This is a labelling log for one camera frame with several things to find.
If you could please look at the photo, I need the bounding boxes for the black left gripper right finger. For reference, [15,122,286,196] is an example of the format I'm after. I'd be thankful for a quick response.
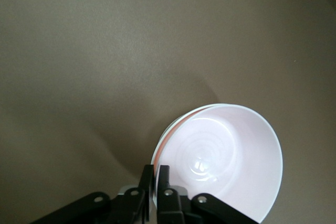
[157,165,258,224]

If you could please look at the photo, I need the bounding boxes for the brown table cover sheet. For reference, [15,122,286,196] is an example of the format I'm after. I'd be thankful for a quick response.
[0,0,336,224]

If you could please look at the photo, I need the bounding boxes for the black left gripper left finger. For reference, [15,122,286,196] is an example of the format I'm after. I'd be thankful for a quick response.
[31,164,154,224]

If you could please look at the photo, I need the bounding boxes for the pink plastic bowl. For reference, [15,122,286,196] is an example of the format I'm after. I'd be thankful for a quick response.
[154,104,285,223]

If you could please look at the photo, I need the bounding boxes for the white plastic bowl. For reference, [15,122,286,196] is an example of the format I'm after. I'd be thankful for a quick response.
[150,103,224,168]

